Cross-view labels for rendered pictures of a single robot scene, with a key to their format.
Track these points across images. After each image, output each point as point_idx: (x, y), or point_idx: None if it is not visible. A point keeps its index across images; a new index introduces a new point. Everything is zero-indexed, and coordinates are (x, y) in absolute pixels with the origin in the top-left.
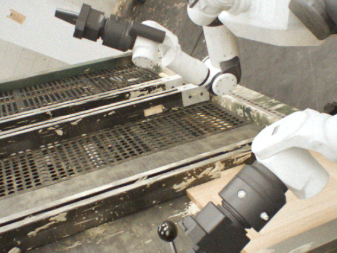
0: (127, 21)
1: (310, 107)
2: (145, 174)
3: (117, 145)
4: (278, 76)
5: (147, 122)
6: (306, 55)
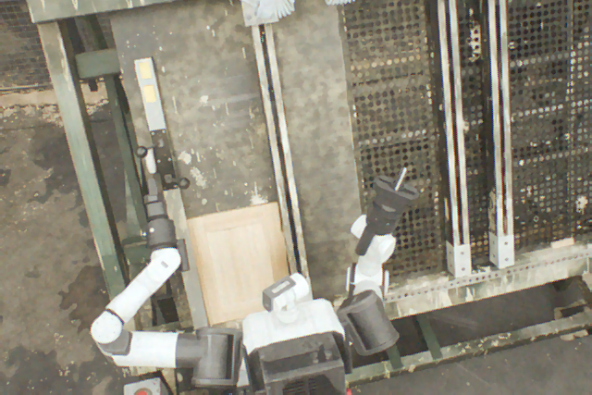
0: (380, 229)
1: (491, 376)
2: (290, 178)
3: None
4: (571, 379)
5: (431, 196)
6: None
